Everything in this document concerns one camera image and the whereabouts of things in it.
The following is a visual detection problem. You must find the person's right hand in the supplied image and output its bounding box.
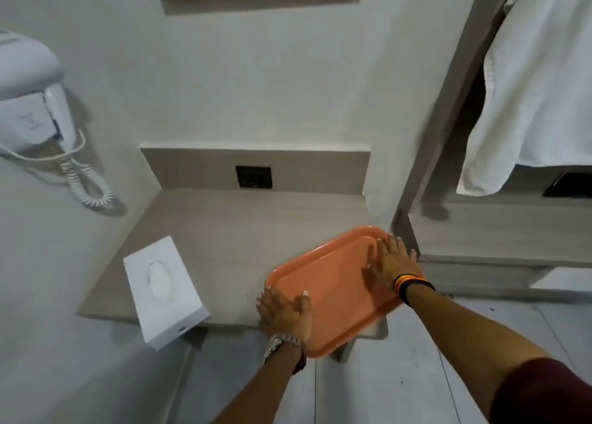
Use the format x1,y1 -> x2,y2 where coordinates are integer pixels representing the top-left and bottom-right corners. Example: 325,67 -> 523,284
368,234 -> 425,290

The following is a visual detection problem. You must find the person's left hand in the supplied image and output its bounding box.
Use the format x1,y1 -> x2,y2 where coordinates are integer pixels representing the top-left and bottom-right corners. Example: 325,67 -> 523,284
255,286 -> 313,344

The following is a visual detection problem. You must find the orange plastic tray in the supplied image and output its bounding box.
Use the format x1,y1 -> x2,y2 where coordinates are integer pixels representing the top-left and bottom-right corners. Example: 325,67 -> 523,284
264,225 -> 404,359

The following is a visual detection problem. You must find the white tissue box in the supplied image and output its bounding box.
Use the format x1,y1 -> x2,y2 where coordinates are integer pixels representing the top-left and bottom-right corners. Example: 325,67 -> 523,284
122,235 -> 212,352

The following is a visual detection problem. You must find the person's left forearm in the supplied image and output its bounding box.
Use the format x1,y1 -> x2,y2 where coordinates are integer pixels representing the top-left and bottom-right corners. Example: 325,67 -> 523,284
212,343 -> 304,424

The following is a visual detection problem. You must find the person's right forearm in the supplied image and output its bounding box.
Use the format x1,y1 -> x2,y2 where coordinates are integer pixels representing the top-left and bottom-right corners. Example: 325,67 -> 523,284
406,283 -> 551,421

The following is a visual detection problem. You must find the beige wooden countertop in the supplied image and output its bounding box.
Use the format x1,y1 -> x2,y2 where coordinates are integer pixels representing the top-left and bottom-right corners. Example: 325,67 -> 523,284
77,188 -> 394,330

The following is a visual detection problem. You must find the striped wristband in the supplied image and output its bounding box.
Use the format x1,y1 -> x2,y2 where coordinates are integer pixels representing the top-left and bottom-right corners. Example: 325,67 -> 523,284
392,274 -> 437,306

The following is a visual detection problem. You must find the silver wristwatch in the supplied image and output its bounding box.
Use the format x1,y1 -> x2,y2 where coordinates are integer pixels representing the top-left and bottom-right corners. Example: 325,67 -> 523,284
263,333 -> 308,375

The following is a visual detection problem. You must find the beige wooden shelf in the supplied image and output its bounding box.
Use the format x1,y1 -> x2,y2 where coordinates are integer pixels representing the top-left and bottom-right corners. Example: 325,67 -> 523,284
408,192 -> 592,269

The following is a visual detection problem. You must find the dark red sleeve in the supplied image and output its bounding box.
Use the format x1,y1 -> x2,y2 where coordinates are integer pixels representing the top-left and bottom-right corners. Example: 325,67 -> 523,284
489,357 -> 592,424

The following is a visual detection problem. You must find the white hanging towel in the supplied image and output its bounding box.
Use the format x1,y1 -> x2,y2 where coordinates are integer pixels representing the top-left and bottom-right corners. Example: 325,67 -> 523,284
456,0 -> 592,197

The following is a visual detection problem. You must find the white coiled hair dryer cord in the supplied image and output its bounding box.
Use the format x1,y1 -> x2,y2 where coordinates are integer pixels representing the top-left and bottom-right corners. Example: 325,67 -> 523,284
0,129 -> 115,208

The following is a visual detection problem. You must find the white wall-mounted hair dryer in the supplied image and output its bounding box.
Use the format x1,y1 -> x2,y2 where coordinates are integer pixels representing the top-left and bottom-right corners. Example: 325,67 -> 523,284
0,29 -> 78,155

